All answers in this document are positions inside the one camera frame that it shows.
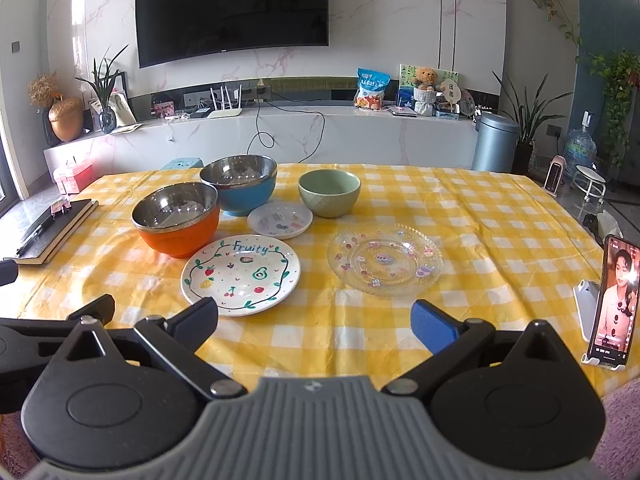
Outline blue water jug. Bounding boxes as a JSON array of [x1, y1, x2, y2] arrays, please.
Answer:
[[563, 110, 597, 178]]

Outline green ceramic bowl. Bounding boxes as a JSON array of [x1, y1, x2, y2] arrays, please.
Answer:
[[298, 169, 361, 219]]

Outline black notebook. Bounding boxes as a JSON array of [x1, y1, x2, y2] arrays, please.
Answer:
[[1, 195, 99, 266]]

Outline white marble tv cabinet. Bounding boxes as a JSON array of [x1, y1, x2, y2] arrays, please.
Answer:
[[44, 103, 477, 177]]

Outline blue snack bag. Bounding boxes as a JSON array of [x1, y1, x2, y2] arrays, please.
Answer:
[[354, 68, 390, 110]]

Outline golden round vase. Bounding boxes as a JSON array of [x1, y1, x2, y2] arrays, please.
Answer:
[[48, 96, 84, 142]]

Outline pink small heater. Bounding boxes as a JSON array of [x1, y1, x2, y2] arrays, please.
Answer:
[[542, 155, 566, 197]]

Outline white fruity painted plate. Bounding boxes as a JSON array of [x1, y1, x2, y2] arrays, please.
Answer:
[[180, 234, 302, 318]]

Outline smartphone on stand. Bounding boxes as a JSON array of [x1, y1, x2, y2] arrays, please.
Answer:
[[584, 234, 639, 368]]

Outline potted long leaf plant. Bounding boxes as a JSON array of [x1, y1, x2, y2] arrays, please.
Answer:
[[492, 73, 572, 176]]

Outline white wifi router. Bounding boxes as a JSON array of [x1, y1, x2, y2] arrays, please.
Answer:
[[207, 84, 242, 118]]

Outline light blue plastic stool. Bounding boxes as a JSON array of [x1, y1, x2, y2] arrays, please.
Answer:
[[162, 157, 204, 170]]

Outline grey metal trash bin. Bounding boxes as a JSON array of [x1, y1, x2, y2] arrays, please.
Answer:
[[472, 113, 520, 174]]

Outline black wall television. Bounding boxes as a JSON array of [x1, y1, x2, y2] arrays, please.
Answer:
[[134, 0, 329, 67]]

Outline yellow checked tablecloth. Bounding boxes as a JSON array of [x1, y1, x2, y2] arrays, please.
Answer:
[[0, 161, 640, 399]]

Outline green plant in glass vase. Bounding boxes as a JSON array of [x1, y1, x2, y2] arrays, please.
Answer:
[[76, 47, 127, 133]]

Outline clear glass sticker plate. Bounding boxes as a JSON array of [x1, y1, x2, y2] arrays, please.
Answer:
[[326, 223, 442, 297]]

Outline blue steel bowl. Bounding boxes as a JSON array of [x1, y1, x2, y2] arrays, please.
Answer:
[[198, 154, 278, 216]]

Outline orange steel bowl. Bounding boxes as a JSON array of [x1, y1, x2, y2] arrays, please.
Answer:
[[131, 182, 220, 259]]

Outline white round stool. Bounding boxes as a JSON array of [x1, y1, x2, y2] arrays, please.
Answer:
[[570, 165, 606, 219]]

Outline pink storage box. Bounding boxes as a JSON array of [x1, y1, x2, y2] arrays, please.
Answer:
[[53, 159, 96, 195]]

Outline black power cable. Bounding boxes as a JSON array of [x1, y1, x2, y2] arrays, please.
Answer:
[[245, 90, 328, 165]]

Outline small white sticker plate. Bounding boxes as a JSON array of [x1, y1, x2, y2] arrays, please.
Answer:
[[247, 202, 314, 240]]

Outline hanging green vine plant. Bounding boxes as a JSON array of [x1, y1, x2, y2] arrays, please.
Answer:
[[532, 0, 639, 168]]

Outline black pen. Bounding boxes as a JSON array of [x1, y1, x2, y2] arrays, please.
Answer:
[[15, 209, 56, 257]]

